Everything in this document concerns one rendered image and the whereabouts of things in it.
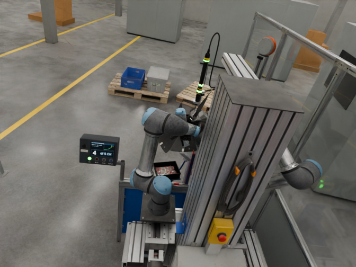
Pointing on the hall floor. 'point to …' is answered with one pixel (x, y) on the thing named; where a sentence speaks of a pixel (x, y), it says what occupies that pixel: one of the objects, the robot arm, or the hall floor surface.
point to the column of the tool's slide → (260, 65)
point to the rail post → (119, 214)
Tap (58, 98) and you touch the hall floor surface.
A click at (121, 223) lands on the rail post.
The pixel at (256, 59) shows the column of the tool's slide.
